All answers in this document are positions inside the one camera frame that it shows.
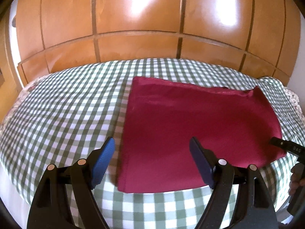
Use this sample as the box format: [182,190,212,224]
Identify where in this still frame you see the red cloth garment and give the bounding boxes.
[117,77,285,193]

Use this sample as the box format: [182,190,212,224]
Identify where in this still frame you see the person's right hand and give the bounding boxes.
[288,163,305,196]

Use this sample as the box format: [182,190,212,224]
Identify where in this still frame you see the floral pillow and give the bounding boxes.
[284,87,303,116]

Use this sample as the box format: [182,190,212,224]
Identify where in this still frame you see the green white checkered bedsheet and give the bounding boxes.
[1,58,304,228]

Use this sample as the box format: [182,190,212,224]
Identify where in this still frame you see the wooden wardrobe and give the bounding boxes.
[1,0,304,116]

